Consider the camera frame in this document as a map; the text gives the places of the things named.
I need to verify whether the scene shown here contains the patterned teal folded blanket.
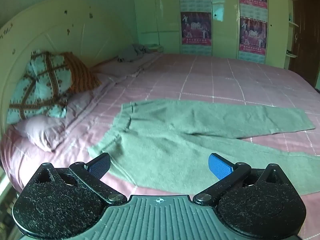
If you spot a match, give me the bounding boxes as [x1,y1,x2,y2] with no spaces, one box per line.
[6,51,73,124]

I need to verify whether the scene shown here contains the cream wardrobe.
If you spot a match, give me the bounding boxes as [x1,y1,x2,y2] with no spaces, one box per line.
[132,0,299,68]

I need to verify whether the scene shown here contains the bed with pink checked sheet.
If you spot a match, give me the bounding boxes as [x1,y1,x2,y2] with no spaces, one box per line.
[0,53,320,240]

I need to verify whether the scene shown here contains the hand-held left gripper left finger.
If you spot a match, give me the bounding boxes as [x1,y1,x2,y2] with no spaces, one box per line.
[32,152,127,205]

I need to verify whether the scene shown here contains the cream headboard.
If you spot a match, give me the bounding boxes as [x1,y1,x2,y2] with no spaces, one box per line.
[0,0,139,135]

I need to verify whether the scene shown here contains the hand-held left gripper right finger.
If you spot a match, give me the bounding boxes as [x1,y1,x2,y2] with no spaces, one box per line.
[192,153,287,205]

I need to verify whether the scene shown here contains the folded pale pink blanket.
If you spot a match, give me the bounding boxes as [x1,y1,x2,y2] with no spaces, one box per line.
[90,52,163,83]

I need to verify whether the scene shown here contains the orange striped pillow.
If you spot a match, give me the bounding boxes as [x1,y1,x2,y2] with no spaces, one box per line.
[61,52,102,93]

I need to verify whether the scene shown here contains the brown wooden door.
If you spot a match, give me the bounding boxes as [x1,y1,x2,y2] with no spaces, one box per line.
[287,0,320,88]

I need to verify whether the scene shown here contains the crumpled grey cloth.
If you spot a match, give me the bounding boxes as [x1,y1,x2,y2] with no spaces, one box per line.
[117,43,152,63]

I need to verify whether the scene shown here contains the pale pink pillow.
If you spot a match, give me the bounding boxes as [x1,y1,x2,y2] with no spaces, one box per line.
[14,90,100,152]

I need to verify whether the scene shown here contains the grey-green pants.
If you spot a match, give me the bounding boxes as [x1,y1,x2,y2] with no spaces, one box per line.
[88,99,320,196]

